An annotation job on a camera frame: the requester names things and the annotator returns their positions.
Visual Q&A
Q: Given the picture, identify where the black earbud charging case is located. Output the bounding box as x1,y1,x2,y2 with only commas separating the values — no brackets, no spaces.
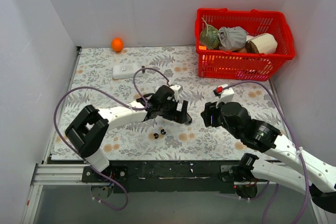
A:
185,115,193,125

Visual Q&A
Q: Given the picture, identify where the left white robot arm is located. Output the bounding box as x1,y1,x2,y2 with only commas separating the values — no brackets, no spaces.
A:
65,85,192,182

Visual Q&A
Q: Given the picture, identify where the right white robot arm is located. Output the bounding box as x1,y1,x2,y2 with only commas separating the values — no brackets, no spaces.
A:
201,102,335,213

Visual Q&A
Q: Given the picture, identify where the red plastic basket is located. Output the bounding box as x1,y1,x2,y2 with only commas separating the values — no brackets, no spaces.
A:
195,8,296,81

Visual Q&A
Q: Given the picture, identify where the white plastic bottle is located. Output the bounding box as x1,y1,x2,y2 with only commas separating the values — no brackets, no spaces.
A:
112,63,145,80

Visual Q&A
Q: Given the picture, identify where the floral patterned table mat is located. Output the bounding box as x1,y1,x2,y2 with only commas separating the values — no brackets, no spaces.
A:
51,46,287,163

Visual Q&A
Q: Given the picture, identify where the orange fruit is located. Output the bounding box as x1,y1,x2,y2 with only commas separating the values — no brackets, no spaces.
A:
111,38,124,52

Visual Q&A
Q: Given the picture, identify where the green melon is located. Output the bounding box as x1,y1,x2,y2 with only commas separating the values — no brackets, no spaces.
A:
199,18,220,50

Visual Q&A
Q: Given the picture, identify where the grey crumpled cloth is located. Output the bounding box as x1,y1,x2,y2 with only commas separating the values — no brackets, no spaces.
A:
217,26,248,51

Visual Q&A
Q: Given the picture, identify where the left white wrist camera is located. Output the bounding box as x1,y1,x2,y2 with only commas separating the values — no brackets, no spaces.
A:
170,84,183,102

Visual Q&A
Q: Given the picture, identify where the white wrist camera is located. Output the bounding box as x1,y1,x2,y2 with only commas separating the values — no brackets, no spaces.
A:
170,84,183,102
213,84,235,108

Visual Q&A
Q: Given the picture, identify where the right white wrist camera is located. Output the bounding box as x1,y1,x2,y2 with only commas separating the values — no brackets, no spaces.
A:
213,84,235,108

